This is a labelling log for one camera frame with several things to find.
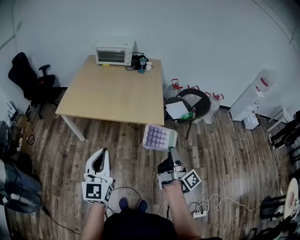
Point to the person's right blue shoe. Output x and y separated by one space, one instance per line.
143 205

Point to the small white box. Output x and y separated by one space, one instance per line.
251 122

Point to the small white cup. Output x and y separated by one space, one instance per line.
149 66

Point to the white water dispenser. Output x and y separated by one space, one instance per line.
246 105

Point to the grey computer mouse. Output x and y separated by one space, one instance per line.
130 68

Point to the person's black shorts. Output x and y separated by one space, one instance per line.
138 225

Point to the teal hourglass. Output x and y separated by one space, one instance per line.
142 65

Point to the person's left blue shoe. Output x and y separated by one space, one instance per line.
123 203

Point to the person's blue shoe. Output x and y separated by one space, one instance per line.
143 205
123 203

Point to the white metal rack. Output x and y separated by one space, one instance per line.
280 117

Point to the light wooden table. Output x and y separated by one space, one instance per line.
112 93

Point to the round black wicker chair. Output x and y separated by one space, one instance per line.
202 103

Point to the small round wooden table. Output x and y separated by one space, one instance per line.
292 199

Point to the person's right forearm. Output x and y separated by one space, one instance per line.
180 211

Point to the black office chair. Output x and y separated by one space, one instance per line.
30 79

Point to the large water dispenser bottle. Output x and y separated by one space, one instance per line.
266 80

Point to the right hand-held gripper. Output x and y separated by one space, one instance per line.
172 174

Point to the white power strip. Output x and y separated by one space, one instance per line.
199 214

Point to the black bag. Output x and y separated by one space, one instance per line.
138 56

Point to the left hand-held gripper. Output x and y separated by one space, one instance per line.
96 178

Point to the clear red-capped water jug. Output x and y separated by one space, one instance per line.
215 107
173 90
193 87

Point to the person's left forearm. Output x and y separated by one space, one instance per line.
92 222

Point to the white toaster oven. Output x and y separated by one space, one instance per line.
114 54

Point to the black equipment frame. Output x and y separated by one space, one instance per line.
287 133

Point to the green plastic bottle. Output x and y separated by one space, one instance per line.
187 115

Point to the black antenna router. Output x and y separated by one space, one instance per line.
12 111

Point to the purple-keyed white calculator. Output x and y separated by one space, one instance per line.
157 137

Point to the white paper sheets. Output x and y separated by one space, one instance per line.
176 108

